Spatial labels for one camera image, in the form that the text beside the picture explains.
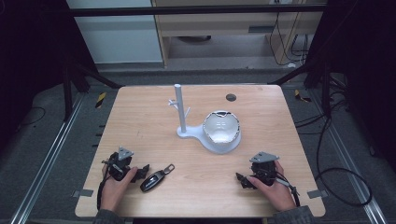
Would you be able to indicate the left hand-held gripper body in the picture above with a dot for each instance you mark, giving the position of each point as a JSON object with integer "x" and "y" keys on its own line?
{"x": 120, "y": 165}

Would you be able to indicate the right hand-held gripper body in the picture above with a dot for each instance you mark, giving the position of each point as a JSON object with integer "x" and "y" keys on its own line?
{"x": 264, "y": 171}

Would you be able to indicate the black car key fob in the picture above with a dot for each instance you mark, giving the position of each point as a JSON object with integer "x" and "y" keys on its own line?
{"x": 152, "y": 182}

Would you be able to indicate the white key stand with post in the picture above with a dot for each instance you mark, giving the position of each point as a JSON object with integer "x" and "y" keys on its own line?
{"x": 180, "y": 109}

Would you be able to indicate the person's right hand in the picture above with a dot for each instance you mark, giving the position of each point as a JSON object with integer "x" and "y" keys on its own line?
{"x": 277, "y": 194}

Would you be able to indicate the person's left hand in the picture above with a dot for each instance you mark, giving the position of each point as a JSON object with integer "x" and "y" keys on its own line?
{"x": 113, "y": 193}

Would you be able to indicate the grey tape piece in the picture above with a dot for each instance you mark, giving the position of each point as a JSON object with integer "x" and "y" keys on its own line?
{"x": 83, "y": 193}
{"x": 317, "y": 193}

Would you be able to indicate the white heart-shaped bowl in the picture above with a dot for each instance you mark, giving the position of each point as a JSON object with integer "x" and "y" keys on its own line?
{"x": 221, "y": 129}

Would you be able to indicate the yellow black striped tape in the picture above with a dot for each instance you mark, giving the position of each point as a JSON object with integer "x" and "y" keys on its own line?
{"x": 100, "y": 100}
{"x": 301, "y": 96}

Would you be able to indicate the round grey table grommet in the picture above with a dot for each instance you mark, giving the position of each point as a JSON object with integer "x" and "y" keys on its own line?
{"x": 231, "y": 97}

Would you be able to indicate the black metal stand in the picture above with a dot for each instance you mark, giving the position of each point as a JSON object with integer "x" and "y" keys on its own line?
{"x": 67, "y": 93}
{"x": 326, "y": 90}

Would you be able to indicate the white cabinet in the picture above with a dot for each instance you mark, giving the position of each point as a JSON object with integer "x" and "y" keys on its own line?
{"x": 118, "y": 37}

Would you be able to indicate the dark curtain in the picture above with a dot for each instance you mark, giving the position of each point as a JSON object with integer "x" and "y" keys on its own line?
{"x": 364, "y": 62}
{"x": 28, "y": 62}

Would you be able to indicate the light wooden desk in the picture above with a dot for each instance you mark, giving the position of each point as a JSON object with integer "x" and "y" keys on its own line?
{"x": 218, "y": 23}

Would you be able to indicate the black horizontal bar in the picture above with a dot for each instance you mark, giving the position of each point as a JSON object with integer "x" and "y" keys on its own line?
{"x": 186, "y": 10}

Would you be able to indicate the metal floor rail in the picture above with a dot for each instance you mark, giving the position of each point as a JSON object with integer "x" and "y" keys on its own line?
{"x": 348, "y": 161}
{"x": 46, "y": 158}

